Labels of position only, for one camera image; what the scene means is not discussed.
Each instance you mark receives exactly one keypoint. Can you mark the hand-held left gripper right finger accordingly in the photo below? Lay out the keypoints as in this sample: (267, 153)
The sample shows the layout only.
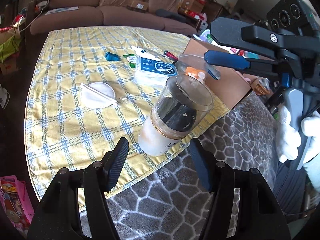
(200, 167)

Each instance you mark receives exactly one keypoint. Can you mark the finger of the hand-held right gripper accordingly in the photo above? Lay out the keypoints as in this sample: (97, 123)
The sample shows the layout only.
(230, 31)
(225, 58)

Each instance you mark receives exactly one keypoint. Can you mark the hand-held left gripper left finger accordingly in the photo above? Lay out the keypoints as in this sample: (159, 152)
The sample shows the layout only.
(118, 165)

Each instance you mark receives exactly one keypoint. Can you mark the large cardboard box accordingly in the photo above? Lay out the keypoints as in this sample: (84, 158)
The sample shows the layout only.
(225, 90)

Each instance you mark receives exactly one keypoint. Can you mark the clear jar with orange pieces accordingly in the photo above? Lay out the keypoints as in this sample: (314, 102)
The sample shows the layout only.
(195, 72)

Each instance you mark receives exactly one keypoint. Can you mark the large white bottle clear cap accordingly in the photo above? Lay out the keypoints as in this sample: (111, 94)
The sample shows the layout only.
(160, 130)

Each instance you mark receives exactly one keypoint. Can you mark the blue floss pick box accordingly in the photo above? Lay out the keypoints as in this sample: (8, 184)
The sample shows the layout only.
(150, 66)

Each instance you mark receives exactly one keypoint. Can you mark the person's right forearm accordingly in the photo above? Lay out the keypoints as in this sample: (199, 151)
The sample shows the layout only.
(315, 177)

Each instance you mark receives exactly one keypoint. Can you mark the person's right hand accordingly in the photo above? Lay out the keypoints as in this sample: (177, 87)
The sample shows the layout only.
(285, 140)

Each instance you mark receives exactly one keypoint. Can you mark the brown cardboard carton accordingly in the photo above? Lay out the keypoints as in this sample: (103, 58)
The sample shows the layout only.
(192, 6)

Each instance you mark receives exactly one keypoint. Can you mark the grey giraffe pattern blanket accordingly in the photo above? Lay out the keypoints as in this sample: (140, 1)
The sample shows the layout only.
(162, 205)

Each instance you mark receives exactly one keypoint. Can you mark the dark blue cloth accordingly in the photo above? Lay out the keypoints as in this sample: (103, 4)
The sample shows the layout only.
(170, 15)

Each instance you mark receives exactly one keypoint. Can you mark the yellow checked tablecloth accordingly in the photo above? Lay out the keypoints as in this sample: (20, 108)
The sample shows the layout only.
(62, 130)

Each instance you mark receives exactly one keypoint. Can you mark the white round cloth pouch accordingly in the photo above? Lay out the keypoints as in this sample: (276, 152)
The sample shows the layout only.
(98, 95)

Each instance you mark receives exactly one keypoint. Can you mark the white tube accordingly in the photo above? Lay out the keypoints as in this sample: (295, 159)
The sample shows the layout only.
(142, 51)

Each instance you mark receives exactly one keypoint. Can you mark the dark striped cloth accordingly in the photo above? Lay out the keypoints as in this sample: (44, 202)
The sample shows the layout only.
(287, 192)

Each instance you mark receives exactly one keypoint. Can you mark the green packet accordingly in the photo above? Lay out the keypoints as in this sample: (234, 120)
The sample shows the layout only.
(130, 60)

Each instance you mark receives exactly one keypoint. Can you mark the small labelled cardboard box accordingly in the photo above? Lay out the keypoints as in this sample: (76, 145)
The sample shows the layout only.
(137, 6)

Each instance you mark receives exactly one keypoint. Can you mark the brown sofa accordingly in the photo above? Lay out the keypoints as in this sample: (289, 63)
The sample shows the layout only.
(125, 17)

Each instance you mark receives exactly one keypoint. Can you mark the blue pencil sharpener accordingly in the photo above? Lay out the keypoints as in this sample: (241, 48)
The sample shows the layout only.
(112, 56)

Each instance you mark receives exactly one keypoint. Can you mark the pink toy package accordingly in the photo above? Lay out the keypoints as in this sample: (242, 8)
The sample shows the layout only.
(12, 205)

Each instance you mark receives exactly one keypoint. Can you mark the green bag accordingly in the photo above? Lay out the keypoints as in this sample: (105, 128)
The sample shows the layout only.
(8, 45)

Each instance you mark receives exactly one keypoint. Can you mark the white blue paper bag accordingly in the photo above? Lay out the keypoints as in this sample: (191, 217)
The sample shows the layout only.
(60, 10)

